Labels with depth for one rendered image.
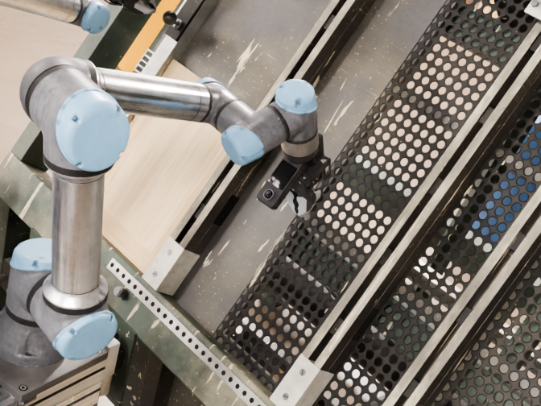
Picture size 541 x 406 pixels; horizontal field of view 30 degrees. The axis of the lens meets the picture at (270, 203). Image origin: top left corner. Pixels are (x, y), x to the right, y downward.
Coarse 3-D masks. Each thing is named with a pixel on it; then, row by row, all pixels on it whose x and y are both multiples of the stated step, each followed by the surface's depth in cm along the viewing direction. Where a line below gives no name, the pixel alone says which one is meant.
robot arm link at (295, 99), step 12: (288, 84) 189; (300, 84) 189; (276, 96) 188; (288, 96) 187; (300, 96) 187; (312, 96) 187; (276, 108) 188; (288, 108) 187; (300, 108) 187; (312, 108) 189; (288, 120) 188; (300, 120) 189; (312, 120) 191; (300, 132) 192; (312, 132) 193
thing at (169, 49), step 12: (216, 0) 271; (204, 12) 271; (192, 24) 270; (168, 36) 272; (192, 36) 272; (168, 48) 271; (180, 48) 272; (156, 60) 272; (168, 60) 271; (144, 72) 273; (156, 72) 271
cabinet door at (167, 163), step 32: (160, 128) 268; (192, 128) 262; (128, 160) 270; (160, 160) 265; (192, 160) 259; (128, 192) 267; (160, 192) 262; (192, 192) 256; (128, 224) 264; (160, 224) 259; (128, 256) 261
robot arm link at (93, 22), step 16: (0, 0) 213; (16, 0) 216; (32, 0) 219; (48, 0) 222; (64, 0) 226; (80, 0) 231; (96, 0) 234; (48, 16) 226; (64, 16) 229; (80, 16) 232; (96, 16) 233; (96, 32) 235
